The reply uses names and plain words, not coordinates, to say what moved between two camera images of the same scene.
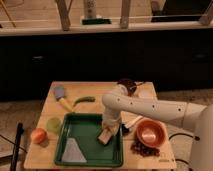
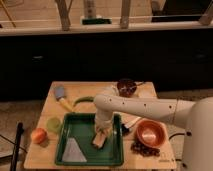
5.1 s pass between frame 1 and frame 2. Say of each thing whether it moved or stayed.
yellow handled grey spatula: stayed
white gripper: moved
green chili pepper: stayed
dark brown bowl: stayed
